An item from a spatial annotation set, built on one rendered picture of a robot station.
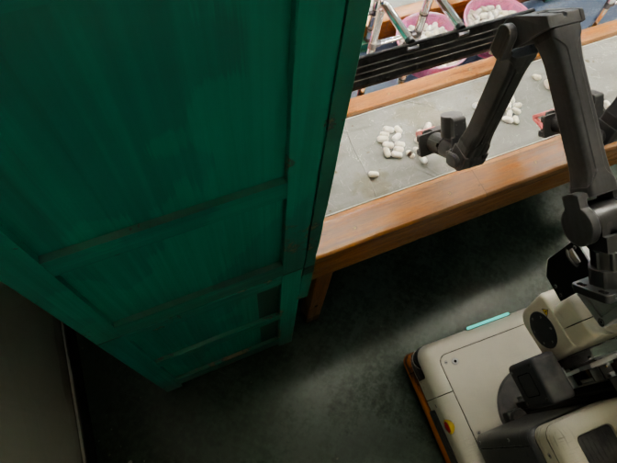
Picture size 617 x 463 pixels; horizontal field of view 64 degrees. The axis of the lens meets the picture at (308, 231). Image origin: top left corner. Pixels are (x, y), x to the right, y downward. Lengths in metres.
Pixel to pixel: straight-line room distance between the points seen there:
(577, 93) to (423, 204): 0.61
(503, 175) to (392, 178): 0.34
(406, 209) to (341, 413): 0.92
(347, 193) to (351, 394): 0.89
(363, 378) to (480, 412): 0.47
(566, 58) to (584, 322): 0.65
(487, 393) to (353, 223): 0.82
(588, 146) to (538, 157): 0.71
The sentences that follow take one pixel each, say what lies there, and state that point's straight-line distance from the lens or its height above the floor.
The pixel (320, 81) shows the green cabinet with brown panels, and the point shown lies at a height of 1.52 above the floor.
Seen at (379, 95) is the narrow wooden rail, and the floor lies 0.76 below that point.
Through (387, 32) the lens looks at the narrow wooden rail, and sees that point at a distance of 1.97.
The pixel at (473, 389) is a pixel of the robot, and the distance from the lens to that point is 1.87.
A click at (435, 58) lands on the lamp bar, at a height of 1.07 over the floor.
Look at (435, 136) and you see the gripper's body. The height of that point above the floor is 0.91.
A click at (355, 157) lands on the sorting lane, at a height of 0.74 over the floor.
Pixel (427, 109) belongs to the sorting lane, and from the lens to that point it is 1.71.
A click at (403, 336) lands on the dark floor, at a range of 2.13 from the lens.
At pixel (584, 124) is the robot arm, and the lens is 1.01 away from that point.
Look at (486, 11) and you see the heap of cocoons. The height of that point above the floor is 0.73.
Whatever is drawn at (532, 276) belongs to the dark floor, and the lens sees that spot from 2.43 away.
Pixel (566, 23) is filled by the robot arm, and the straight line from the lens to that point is 1.02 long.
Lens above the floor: 2.01
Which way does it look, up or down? 65 degrees down
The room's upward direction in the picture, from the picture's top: 9 degrees clockwise
